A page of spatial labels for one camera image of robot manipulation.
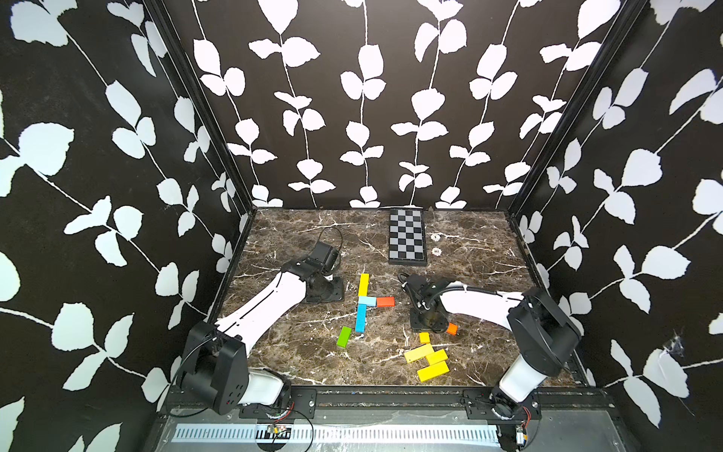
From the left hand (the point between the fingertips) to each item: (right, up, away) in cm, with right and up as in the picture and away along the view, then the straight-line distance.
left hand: (340, 291), depth 84 cm
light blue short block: (+9, -5, +9) cm, 13 cm away
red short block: (+15, -5, +10) cm, 18 cm away
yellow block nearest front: (+27, -22, -5) cm, 36 cm away
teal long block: (+6, -10, +5) cm, 13 cm away
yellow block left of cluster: (+24, -18, -2) cm, 30 cm away
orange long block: (+36, -13, +4) cm, 38 cm away
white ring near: (+35, +11, +23) cm, 43 cm away
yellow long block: (+7, 0, +13) cm, 15 cm away
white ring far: (+36, +17, +27) cm, 48 cm away
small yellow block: (+29, -19, -2) cm, 35 cm away
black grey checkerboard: (+23, +16, +23) cm, 37 cm away
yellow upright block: (+26, -15, +1) cm, 30 cm away
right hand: (+24, -12, +4) cm, 27 cm away
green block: (+1, -15, +1) cm, 15 cm away
